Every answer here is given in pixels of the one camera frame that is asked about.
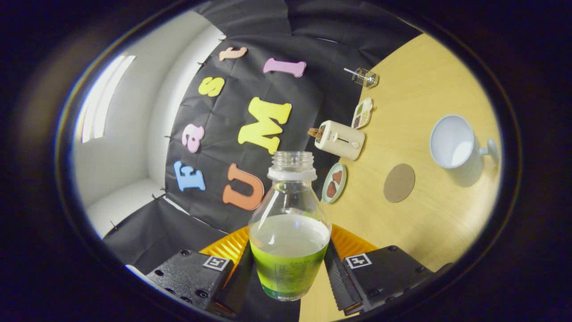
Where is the clear green juice bottle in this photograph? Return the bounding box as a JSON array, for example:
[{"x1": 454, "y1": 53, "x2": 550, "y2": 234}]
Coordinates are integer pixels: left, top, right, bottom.
[{"x1": 248, "y1": 151, "x2": 332, "y2": 301}]

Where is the black backdrop cloth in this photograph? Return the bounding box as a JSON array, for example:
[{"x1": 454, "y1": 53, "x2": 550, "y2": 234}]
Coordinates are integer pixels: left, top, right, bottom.
[{"x1": 103, "y1": 0, "x2": 423, "y2": 322}]

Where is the wooden table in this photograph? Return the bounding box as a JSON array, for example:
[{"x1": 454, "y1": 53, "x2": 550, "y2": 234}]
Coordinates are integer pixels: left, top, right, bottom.
[{"x1": 299, "y1": 34, "x2": 502, "y2": 322}]

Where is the pale blue cup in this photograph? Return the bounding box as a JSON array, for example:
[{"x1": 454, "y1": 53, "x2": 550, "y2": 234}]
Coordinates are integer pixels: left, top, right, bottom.
[{"x1": 429, "y1": 114, "x2": 500, "y2": 182}]

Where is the pale green plate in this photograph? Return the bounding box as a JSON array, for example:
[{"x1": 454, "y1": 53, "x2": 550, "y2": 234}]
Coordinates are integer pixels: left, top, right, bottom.
[{"x1": 322, "y1": 162, "x2": 347, "y2": 204}]

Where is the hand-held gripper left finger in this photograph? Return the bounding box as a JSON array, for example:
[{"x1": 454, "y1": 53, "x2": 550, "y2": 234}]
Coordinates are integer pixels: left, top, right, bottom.
[{"x1": 145, "y1": 226, "x2": 264, "y2": 319}]

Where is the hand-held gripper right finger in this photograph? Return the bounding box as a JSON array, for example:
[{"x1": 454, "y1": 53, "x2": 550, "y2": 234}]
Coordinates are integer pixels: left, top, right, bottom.
[{"x1": 324, "y1": 224, "x2": 436, "y2": 316}]

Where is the round brown coaster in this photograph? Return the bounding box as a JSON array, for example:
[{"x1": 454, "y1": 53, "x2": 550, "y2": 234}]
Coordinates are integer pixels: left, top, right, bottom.
[{"x1": 383, "y1": 163, "x2": 416, "y2": 203}]

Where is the white compartment tray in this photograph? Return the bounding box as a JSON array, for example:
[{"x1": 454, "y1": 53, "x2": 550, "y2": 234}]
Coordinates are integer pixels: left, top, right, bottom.
[{"x1": 351, "y1": 97, "x2": 373, "y2": 130}]

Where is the cream toaster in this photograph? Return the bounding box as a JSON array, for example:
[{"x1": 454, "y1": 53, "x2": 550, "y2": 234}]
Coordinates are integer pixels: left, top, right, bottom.
[{"x1": 315, "y1": 120, "x2": 366, "y2": 161}]

